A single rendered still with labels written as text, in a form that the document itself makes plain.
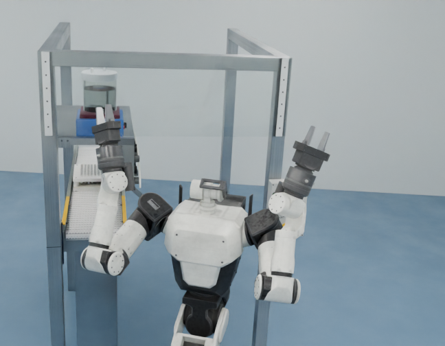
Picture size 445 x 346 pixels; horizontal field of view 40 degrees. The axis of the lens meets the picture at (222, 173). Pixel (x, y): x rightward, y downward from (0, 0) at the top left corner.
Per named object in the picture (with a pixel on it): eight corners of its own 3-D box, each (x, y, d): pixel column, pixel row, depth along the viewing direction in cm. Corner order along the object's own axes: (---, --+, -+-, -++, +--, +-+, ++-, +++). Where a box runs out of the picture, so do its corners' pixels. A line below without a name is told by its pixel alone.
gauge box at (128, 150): (134, 188, 268) (134, 145, 261) (110, 188, 266) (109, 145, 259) (132, 171, 288) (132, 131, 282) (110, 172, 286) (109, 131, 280)
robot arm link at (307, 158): (337, 157, 186) (322, 193, 187) (322, 152, 195) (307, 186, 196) (303, 143, 181) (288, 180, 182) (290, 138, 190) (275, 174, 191)
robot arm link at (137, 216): (122, 233, 219) (143, 209, 228) (143, 246, 218) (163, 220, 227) (126, 215, 210) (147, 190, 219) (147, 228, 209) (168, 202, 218)
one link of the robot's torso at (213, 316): (190, 316, 237) (191, 290, 233) (224, 323, 234) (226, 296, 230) (180, 335, 225) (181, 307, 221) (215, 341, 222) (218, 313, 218)
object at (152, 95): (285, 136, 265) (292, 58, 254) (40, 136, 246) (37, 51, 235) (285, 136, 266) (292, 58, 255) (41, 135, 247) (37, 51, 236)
